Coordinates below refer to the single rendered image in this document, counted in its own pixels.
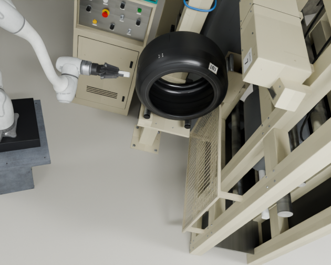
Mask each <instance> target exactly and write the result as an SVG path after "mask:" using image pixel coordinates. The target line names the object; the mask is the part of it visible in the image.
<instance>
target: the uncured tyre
mask: <svg viewBox="0 0 331 265"><path fill-rule="evenodd" d="M169 35H170V42H169ZM161 53H164V57H162V58H159V59H158V55H159V54H161ZM210 63H212V64H213V65H214V66H216V67H217V68H218V71H217V73H216V74H215V73H214V72H212V71H211V70H209V65H210ZM139 65H140V67H139ZM138 67H139V68H138ZM178 72H186V73H193V74H196V75H199V76H201V78H200V79H198V80H196V81H193V82H191V83H186V84H176V83H171V82H169V81H166V80H164V79H162V78H161V77H163V76H165V75H167V74H172V73H178ZM228 84H229V83H228V77H227V68H226V61H225V57H224V55H223V53H222V51H221V50H220V48H219V46H218V45H217V44H216V43H215V42H214V41H213V40H211V39H209V38H208V37H206V36H204V35H202V34H199V33H195V32H189V31H176V32H170V33H166V34H163V35H160V36H158V37H157V38H155V39H153V40H152V41H151V42H150V43H149V44H148V45H147V46H146V47H145V48H144V49H143V51H142V53H141V54H140V56H139V59H138V64H137V74H136V92H137V95H138V98H139V100H140V101H141V103H142V104H143V105H144V106H145V107H146V108H147V109H148V110H150V111H151V112H153V113H154V114H156V115H158V116H160V117H163V118H166V119H171V120H192V119H197V118H200V117H202V116H205V115H207V114H208V113H210V112H211V111H213V110H215V109H216V108H217V107H218V106H219V105H220V104H221V103H222V101H223V100H224V98H225V96H226V93H227V89H228Z"/></svg>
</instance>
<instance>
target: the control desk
mask: <svg viewBox="0 0 331 265"><path fill-rule="evenodd" d="M156 6H157V5H156V4H154V3H151V2H147V1H143V0H74V38H73V57H76V58H79V59H82V60H88V61H91V62H92V63H97V64H99V65H103V64H105V63H107V64H110V65H113V66H116V67H119V70H122V71H125V72H129V73H130V77H124V76H123V77H120V76H119V77H117V78H105V79H101V78H100V76H98V75H97V76H95V75H90V76H87V75H81V74H80V76H79V78H78V86H77V91H76V94H75V97H74V99H73V100H72V103H75V104H80V105H84V106H88V107H92V108H97V109H101V110H105V111H109V112H112V113H117V114H121V115H125V116H127V115H128V111H129V107H130V103H131V100H132V95H133V92H134V89H135V85H136V74H137V64H138V59H139V56H140V54H141V53H142V51H143V49H144V48H145V47H146V44H147V40H148V36H149V32H150V28H151V24H152V21H153V17H154V13H155V10H156Z"/></svg>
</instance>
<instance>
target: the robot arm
mask: <svg viewBox="0 0 331 265"><path fill-rule="evenodd" d="M0 27H1V28H3V29H4V30H7V31H8V32H10V33H12V34H14V35H17V36H19V37H21V38H24V39H25V40H27V41H28V42H29V43H30V44H31V45H32V47H33V49H34V51H35V53H36V55H37V57H38V59H39V62H40V64H41V66H42V68H43V70H44V72H45V74H46V76H47V78H48V80H49V81H50V82H51V83H52V84H53V88H54V90H55V92H56V97H57V100H58V101H59V102H60V103H65V104H68V103H70V102H72V100H73V99H74V97H75V94H76V91H77V86H78V78H79V76H80V74H81V75H87V76H90V75H95V76H97V75H98V76H100V78H101V79H105V78H117V77H119V76H120V77H123V76H124V77H130V73H129V72H125V71H122V70H119V67H116V66H113V65H110V64H107V63H105V64H103V65H99V64H97V63H92V62H91V61H88V60H82V59H79V58H76V57H69V56H62V57H59V58H58V59H57V61H56V68H57V70H58V71H60V72H61V76H58V75H57V74H56V72H55V70H54V68H53V65H52V63H51V60H50V57H49V54H48V52H47V49H46V47H45V44H44V42H43V40H42V39H41V37H40V36H39V34H38V33H37V32H36V31H35V30H34V28H33V27H32V26H31V25H30V24H29V22H28V21H27V20H26V19H25V18H24V17H23V16H22V15H21V14H20V13H19V12H18V10H16V7H15V6H14V4H13V3H12V1H11V0H0ZM18 118H19V114H18V113H14V109H13V104H12V101H11V99H10V97H9V96H8V94H6V93H5V91H4V88H3V81H2V72H1V70H0V142H1V140H2V137H12V138H15V137H16V136H17V135H16V127H17V120H18Z"/></svg>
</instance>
